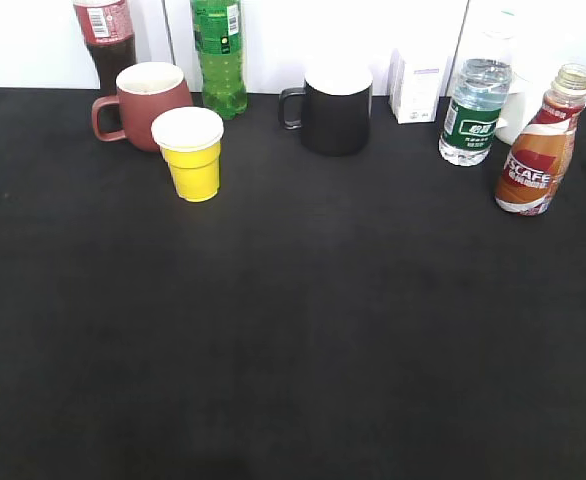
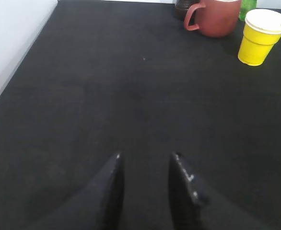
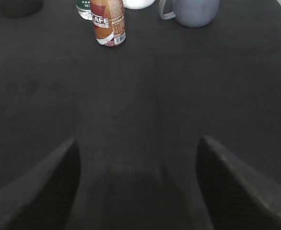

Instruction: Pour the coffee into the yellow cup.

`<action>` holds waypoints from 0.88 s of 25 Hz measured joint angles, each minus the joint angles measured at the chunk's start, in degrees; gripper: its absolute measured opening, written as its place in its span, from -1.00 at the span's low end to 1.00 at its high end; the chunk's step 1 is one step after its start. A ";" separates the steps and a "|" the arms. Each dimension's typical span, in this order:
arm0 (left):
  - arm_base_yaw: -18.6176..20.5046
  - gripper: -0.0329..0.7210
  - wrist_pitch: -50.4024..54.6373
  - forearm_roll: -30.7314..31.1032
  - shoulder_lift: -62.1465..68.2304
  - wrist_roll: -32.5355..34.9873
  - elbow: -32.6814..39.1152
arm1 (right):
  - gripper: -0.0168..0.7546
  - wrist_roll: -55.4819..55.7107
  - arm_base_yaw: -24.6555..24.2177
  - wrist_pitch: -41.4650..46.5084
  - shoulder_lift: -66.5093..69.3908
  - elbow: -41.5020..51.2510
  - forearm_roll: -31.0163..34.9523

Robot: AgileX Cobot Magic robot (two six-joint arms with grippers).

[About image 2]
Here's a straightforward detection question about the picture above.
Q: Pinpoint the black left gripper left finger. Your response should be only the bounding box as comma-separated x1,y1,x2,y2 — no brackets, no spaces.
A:
28,153,125,230

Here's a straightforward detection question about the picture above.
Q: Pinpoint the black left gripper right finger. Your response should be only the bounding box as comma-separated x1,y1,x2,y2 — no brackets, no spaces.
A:
168,152,269,230

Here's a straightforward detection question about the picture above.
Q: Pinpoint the cola bottle red label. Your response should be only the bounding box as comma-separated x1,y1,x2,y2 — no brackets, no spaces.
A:
175,0,200,21

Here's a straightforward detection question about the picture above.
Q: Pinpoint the yellow paper cup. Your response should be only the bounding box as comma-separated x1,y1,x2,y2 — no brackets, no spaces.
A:
238,9,281,66

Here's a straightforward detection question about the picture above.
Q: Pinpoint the red ceramic mug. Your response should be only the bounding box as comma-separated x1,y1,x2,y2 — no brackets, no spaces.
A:
184,0,242,38

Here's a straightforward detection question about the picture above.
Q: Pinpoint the green sprite bottle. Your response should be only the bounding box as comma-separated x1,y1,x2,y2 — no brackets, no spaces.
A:
239,0,257,22

